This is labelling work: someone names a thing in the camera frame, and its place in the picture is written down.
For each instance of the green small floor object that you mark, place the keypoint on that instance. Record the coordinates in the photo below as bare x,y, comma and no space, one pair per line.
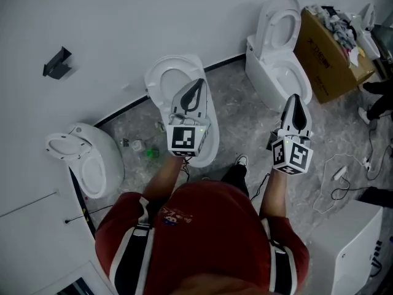
152,153

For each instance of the person's black trouser leg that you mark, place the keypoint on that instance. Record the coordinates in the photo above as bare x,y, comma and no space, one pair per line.
235,178

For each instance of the white round toilet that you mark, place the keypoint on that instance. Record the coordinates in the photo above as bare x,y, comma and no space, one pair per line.
95,161

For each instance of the person's right forearm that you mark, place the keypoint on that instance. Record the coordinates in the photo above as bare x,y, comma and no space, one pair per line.
274,195

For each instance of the person's red shirt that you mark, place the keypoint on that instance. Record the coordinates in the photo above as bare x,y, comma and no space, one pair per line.
202,241

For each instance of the person's left forearm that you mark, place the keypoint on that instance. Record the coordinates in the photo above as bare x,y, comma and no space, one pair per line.
167,177

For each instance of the white power strip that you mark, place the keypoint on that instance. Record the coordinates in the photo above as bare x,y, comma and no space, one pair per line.
340,172

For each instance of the black wall-mounted holder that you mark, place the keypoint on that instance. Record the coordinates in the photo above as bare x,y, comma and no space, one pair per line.
56,64

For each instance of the pile of crumpled cloths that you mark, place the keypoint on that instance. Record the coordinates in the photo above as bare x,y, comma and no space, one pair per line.
340,26

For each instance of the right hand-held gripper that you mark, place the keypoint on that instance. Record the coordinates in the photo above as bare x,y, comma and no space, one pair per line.
296,157

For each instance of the white toilet with raised lid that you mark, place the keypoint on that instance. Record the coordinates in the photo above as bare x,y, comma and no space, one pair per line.
162,72
368,38
276,60

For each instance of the small black floor item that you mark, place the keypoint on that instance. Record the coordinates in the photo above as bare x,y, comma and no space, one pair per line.
126,142

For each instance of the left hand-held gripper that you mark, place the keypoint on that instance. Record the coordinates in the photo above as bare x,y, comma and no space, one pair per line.
183,138

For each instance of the black floor object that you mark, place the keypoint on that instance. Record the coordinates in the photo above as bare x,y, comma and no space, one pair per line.
377,197

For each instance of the white framed panel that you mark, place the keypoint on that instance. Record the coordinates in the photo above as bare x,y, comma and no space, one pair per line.
76,280

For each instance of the brown cardboard box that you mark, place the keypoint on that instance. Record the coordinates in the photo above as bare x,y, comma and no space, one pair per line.
322,60

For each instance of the white cabinet appliance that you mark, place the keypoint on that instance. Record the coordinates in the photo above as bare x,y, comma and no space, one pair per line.
344,247

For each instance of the person's black white shoe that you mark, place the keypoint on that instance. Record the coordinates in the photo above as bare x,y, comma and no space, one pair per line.
242,160

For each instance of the glass cabinet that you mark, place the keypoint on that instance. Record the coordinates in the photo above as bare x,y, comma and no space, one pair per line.
383,51

